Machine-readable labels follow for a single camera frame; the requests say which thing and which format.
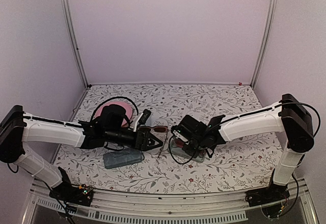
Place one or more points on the right aluminium frame post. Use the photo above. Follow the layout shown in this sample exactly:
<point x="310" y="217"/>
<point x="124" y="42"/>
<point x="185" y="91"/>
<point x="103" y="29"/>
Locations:
<point x="264" y="42"/>

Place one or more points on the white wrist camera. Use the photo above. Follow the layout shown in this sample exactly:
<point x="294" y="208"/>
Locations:
<point x="141" y="119"/>
<point x="175" y="132"/>

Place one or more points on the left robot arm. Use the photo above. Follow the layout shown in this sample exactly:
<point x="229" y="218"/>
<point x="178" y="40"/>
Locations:
<point x="111" y="126"/>

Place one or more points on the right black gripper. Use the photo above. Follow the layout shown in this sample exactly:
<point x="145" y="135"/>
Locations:
<point x="188" y="151"/>

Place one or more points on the grey glasses case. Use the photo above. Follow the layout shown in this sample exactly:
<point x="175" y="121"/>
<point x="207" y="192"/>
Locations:
<point x="181" y="156"/>

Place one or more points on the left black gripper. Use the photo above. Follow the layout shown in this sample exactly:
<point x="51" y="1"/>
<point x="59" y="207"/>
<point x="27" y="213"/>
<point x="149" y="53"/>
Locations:
<point x="143" y="146"/>

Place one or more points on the brown sunglasses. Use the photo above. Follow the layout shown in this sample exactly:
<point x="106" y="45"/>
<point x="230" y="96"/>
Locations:
<point x="160" y="132"/>

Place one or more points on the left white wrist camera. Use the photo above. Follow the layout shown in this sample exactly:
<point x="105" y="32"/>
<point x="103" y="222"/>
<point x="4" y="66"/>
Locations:
<point x="141" y="119"/>

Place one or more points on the pink sunglasses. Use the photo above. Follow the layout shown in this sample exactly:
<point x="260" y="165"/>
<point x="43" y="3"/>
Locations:
<point x="178" y="144"/>

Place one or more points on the front aluminium rail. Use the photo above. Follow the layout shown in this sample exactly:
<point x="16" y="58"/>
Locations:
<point x="126" y="207"/>

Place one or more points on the aluminium frame post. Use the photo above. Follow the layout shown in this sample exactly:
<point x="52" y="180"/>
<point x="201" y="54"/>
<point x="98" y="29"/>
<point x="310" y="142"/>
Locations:
<point x="264" y="42"/>
<point x="74" y="44"/>

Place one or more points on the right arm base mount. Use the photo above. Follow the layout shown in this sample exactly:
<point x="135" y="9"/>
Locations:
<point x="269" y="194"/>

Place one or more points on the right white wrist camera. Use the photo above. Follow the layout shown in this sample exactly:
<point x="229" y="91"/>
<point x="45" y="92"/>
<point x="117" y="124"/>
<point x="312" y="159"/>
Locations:
<point x="175" y="132"/>

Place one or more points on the left aluminium frame post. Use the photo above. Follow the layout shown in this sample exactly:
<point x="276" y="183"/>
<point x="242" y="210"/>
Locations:
<point x="74" y="44"/>

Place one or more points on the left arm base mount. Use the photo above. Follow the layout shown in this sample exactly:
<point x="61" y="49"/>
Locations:
<point x="68" y="193"/>

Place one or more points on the blue glasses case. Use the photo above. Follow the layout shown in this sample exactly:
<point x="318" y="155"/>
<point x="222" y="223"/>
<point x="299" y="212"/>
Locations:
<point x="125" y="157"/>

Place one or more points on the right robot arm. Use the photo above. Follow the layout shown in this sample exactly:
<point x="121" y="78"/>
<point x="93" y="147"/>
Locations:
<point x="287" y="115"/>

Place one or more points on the small blue cleaning cloth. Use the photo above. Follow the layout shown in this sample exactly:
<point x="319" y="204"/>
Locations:
<point x="150" y="120"/>

